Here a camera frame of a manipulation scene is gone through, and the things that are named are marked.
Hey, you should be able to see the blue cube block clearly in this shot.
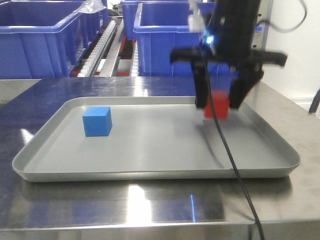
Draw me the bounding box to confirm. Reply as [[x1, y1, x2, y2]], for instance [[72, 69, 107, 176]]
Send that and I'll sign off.
[[82, 106, 113, 137]]

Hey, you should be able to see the grey metal tray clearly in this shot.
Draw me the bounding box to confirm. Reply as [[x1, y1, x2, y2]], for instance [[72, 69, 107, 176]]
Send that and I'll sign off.
[[11, 96, 301, 183]]

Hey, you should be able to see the blue plastic bin right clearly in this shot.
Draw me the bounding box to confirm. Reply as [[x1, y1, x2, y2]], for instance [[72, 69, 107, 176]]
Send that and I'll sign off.
[[133, 2, 263, 77]]

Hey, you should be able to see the white roller conveyor rail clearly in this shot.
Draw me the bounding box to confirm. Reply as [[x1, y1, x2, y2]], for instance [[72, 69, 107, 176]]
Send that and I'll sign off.
[[77, 20, 117, 78]]

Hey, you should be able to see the blue plastic bin left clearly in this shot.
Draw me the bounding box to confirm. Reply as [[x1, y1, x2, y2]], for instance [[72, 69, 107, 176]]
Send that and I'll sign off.
[[0, 0, 109, 80]]

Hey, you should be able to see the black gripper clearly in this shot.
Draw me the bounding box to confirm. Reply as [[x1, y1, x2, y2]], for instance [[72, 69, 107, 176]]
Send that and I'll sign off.
[[170, 0, 287, 109]]

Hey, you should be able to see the blue plastic bin rear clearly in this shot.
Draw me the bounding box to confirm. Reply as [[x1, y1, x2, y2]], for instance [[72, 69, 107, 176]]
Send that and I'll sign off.
[[120, 0, 185, 41]]

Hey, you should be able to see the blue plastic bin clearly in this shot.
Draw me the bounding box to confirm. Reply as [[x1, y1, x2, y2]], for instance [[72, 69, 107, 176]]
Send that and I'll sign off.
[[120, 0, 185, 41], [133, 2, 263, 77], [0, 0, 109, 80]]

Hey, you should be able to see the steel shelf upright post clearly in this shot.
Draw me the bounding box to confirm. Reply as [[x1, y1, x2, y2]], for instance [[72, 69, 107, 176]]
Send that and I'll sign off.
[[249, 0, 274, 81]]

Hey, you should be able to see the clear plastic bag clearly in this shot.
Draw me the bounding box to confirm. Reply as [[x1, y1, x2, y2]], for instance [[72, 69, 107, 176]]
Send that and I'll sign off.
[[74, 0, 107, 14]]

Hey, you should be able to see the red cube block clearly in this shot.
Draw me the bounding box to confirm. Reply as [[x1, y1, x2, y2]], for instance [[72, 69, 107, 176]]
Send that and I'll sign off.
[[203, 90, 230, 120]]

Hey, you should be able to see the black cable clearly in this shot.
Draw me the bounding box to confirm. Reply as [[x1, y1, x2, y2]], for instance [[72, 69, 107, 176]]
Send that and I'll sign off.
[[199, 57, 266, 240]]

